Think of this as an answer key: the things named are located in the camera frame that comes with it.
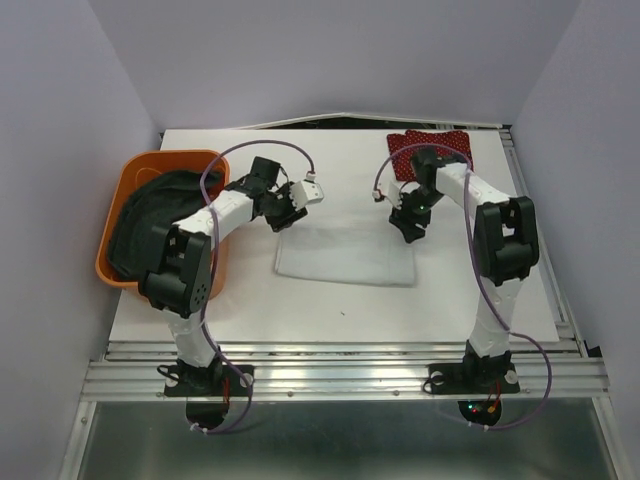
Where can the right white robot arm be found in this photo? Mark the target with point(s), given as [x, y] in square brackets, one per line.
[501, 234]

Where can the red polka dot skirt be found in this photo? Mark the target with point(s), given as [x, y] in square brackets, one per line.
[456, 139]

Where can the aluminium mounting rail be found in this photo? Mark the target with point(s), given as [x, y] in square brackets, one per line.
[339, 371]

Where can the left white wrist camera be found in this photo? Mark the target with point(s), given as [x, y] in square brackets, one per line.
[304, 193]

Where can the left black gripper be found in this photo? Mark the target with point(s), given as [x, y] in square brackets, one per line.
[291, 215]

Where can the orange plastic bin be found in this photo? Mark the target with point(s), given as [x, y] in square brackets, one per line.
[137, 172]

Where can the white skirt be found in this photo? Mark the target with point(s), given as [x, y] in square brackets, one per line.
[365, 256]

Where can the dark grey dotted skirt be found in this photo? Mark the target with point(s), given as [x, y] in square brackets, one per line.
[161, 202]

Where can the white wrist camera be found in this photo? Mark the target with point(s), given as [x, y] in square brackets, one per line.
[304, 193]
[392, 193]

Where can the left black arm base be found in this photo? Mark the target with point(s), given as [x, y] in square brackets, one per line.
[186, 381]

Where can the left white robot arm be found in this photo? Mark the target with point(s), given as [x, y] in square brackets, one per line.
[179, 272]

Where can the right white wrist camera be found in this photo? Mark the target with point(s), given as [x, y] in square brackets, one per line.
[392, 193]

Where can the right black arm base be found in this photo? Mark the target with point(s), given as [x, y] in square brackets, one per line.
[472, 376]

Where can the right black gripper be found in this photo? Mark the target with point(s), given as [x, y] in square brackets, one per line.
[404, 220]

